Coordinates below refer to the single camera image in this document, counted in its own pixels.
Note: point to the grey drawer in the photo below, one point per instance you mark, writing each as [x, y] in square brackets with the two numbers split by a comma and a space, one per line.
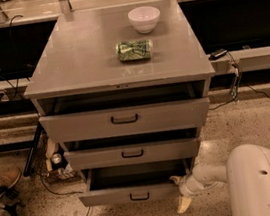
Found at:
[134, 182]
[126, 121]
[132, 154]

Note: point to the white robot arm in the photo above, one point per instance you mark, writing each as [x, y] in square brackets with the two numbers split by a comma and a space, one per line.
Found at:
[246, 173]

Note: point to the grey bottom drawer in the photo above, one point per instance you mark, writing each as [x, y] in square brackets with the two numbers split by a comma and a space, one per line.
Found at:
[134, 182]

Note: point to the black power adapter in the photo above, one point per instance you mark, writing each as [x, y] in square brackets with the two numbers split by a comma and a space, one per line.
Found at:
[218, 54]

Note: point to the white ceramic bowl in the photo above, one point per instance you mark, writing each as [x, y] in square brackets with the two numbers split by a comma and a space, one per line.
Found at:
[144, 19]

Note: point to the grey middle drawer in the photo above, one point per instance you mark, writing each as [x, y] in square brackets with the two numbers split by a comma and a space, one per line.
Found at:
[132, 154]

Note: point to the grey top drawer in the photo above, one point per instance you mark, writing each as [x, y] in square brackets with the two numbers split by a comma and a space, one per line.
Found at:
[126, 121]

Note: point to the wire basket with items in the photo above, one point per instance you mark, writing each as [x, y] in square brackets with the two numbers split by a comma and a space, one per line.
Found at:
[54, 167]

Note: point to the black office chair base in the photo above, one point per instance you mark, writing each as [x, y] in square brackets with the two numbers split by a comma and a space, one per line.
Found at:
[12, 209]

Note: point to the grey drawer cabinet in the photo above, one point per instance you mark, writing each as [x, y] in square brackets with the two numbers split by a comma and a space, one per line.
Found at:
[79, 70]

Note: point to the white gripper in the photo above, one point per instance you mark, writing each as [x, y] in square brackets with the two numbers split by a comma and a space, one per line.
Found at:
[187, 187]

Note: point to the brown shoe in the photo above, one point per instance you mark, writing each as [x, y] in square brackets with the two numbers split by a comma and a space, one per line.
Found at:
[10, 177]

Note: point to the black leaning bar left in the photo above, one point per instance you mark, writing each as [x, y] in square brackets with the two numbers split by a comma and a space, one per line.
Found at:
[28, 166]

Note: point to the green soda can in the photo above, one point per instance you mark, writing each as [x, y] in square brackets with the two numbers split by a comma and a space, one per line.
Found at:
[134, 50]

